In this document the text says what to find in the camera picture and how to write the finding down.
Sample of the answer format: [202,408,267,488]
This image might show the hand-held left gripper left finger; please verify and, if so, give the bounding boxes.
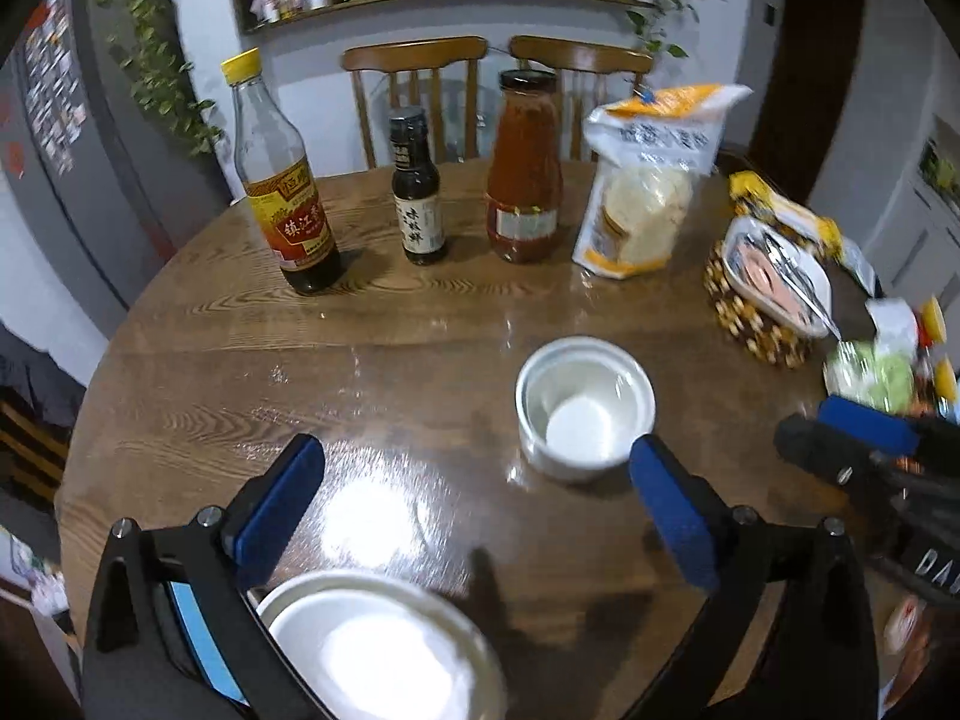
[81,433,327,720]

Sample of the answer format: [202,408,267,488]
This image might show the small green plant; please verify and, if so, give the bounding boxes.
[626,0,687,61]

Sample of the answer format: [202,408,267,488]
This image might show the red sauce bottle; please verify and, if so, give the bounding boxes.
[485,69,563,265]

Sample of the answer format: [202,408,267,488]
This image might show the green trailing plant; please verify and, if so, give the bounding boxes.
[82,0,226,158]

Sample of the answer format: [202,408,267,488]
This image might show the food container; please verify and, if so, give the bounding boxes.
[721,216,833,338]

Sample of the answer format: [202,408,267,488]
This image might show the small dark sauce bottle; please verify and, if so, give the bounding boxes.
[388,106,449,266]

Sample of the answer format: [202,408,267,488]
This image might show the green and white packet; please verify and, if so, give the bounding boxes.
[823,341,916,413]

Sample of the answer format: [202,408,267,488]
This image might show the yellow snack packet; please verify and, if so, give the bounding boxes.
[729,171,886,297]

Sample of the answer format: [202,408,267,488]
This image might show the wooden chair with dark cloth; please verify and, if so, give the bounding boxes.
[0,397,72,503]

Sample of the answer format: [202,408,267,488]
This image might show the woven trivet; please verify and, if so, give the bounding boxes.
[703,240,815,370]

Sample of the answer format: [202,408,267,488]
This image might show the dark cloth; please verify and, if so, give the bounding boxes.
[0,322,87,428]

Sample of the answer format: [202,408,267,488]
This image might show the brown door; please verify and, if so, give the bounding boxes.
[750,0,867,203]

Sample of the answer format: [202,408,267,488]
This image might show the metal tongs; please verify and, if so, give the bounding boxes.
[757,232,845,338]

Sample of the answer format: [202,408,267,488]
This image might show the yellow-capped vinegar bottle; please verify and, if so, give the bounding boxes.
[221,47,344,296]

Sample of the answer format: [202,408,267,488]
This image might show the white plate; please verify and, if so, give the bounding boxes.
[255,570,507,720]

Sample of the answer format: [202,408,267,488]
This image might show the white cabinet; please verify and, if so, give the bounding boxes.
[862,112,960,301]

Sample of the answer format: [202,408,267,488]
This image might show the small yellow-capped bottle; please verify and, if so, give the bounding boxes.
[919,298,960,421]

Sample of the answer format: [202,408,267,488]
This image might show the group of fridge magnets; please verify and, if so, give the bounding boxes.
[21,6,85,175]

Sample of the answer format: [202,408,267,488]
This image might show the grey refrigerator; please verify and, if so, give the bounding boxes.
[0,0,233,316]

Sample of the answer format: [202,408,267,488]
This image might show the white bowl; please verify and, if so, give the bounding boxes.
[516,337,657,482]
[525,371,640,467]

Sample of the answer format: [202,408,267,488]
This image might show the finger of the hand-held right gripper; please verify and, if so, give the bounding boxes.
[816,394,921,458]
[774,414,902,490]

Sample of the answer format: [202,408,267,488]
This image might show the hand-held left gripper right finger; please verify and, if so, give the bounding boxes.
[622,433,882,720]

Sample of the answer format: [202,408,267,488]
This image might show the blue plate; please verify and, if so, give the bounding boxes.
[166,579,252,707]

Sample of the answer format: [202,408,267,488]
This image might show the bag of flat buns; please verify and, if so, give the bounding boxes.
[571,84,753,281]

